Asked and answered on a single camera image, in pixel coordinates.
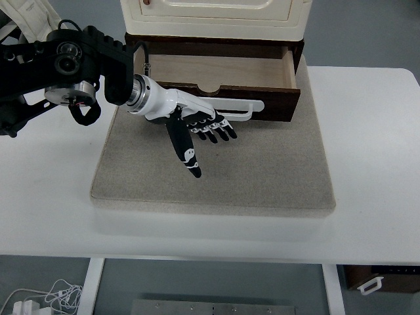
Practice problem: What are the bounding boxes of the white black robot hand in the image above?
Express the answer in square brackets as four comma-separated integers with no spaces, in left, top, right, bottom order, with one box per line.
[126,75,238,178]

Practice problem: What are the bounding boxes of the white drawer handle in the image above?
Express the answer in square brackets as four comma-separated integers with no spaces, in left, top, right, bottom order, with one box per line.
[200,97,264,121]

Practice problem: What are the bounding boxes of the dark wood drawer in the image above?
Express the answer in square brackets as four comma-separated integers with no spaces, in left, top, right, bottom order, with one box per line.
[148,53,301,122]

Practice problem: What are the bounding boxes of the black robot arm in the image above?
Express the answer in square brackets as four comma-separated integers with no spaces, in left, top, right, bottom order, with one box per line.
[1,26,236,177]

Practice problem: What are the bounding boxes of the cream cabinet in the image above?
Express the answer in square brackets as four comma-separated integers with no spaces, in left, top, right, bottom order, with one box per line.
[121,0,312,41]

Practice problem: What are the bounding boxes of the beige fabric cushion pad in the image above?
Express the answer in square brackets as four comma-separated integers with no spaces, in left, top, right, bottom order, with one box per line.
[91,61,336,217]

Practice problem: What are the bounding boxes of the white jacket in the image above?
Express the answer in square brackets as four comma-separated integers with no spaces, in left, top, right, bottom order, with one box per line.
[1,0,62,43]

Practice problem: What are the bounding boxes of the white table leg right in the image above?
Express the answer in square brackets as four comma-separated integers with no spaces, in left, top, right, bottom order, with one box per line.
[322,264,346,315]

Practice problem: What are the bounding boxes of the white table leg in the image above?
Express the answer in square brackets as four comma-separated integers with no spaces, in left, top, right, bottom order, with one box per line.
[77,258,105,315]
[322,264,346,315]

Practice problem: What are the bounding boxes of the white table leg left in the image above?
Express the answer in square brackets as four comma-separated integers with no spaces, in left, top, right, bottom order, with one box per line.
[77,258,105,315]

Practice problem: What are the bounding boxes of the white charger adapter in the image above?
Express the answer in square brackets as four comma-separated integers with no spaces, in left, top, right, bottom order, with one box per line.
[12,300,40,315]

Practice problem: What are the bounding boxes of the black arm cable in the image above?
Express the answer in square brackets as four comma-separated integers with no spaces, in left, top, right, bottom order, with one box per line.
[68,101,102,127]

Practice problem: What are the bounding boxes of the white cable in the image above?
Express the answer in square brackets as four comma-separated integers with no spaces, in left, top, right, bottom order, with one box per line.
[0,279,84,315]

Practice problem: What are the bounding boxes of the brown box white handle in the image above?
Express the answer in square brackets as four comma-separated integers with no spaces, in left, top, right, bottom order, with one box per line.
[343,264,420,295]

